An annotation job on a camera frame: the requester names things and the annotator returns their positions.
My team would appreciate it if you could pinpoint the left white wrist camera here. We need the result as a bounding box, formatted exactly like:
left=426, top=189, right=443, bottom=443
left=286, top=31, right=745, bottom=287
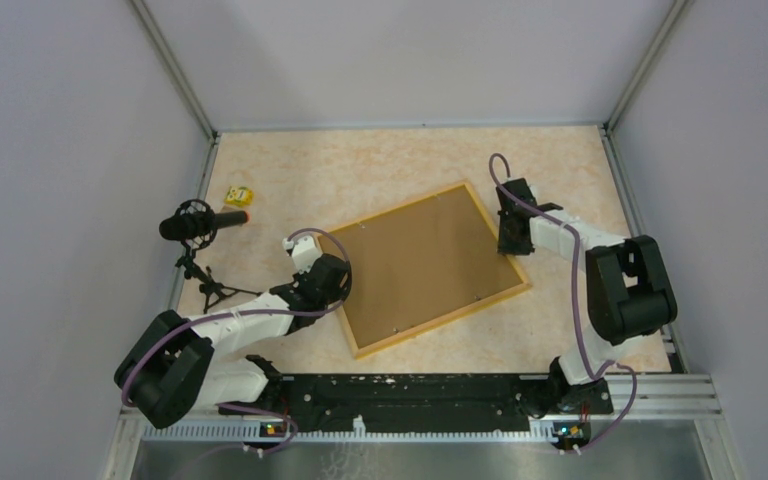
left=282, top=235, right=322, bottom=273

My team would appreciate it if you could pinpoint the brown backing board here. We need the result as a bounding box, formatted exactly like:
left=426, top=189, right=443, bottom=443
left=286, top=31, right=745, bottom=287
left=325, top=186, right=524, bottom=350

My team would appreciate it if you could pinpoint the black microphone on stand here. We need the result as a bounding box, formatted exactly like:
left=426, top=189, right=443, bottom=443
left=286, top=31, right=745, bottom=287
left=158, top=199, right=260, bottom=314

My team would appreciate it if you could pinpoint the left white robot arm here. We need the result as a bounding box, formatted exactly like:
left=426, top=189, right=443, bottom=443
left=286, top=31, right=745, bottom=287
left=114, top=254, right=352, bottom=428

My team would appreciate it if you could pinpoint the wooden picture frame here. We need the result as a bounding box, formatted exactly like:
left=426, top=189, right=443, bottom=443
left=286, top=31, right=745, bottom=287
left=317, top=180, right=532, bottom=361

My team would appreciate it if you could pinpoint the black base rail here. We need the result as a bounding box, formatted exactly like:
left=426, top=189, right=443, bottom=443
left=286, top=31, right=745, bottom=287
left=218, top=372, right=614, bottom=435

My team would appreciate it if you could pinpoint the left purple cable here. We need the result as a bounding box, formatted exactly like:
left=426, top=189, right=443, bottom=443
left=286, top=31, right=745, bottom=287
left=120, top=228, right=353, bottom=456

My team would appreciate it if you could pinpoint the small yellow toy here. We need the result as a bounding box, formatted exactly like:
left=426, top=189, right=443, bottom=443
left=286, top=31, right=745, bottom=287
left=223, top=186, right=254, bottom=208

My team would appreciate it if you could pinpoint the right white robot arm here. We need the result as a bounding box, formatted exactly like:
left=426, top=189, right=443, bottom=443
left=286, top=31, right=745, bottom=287
left=496, top=178, right=678, bottom=414

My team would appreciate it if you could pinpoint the purple cable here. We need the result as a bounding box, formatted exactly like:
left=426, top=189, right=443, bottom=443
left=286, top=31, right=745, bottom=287
left=120, top=228, right=353, bottom=456
left=487, top=153, right=638, bottom=456

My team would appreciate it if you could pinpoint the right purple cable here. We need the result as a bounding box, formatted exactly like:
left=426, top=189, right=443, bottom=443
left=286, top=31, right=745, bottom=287
left=487, top=153, right=638, bottom=456

